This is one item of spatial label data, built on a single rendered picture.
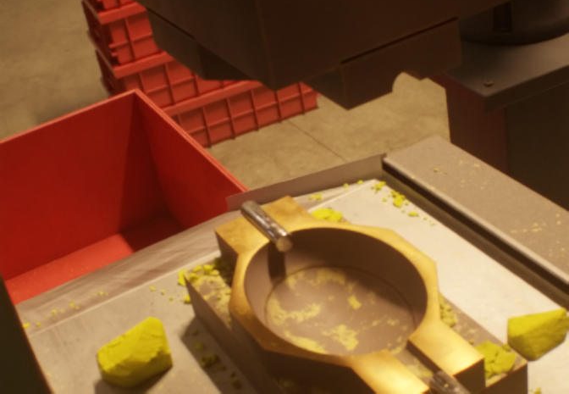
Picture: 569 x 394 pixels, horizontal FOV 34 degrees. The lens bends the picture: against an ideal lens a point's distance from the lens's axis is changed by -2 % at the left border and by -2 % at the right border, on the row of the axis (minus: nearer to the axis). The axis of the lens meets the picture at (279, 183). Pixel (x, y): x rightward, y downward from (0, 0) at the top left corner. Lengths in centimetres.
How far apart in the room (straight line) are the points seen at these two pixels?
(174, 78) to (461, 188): 218
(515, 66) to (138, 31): 184
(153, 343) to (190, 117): 232
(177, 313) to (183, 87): 224
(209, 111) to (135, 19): 37
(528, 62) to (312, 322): 51
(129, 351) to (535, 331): 20
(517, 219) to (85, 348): 25
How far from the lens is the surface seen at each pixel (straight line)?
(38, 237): 144
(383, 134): 273
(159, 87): 271
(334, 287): 47
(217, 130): 282
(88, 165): 142
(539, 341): 45
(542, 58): 92
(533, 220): 54
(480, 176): 59
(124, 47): 265
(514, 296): 49
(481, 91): 86
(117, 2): 261
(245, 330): 42
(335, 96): 30
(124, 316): 52
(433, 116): 279
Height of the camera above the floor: 131
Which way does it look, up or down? 31 degrees down
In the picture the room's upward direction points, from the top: 12 degrees counter-clockwise
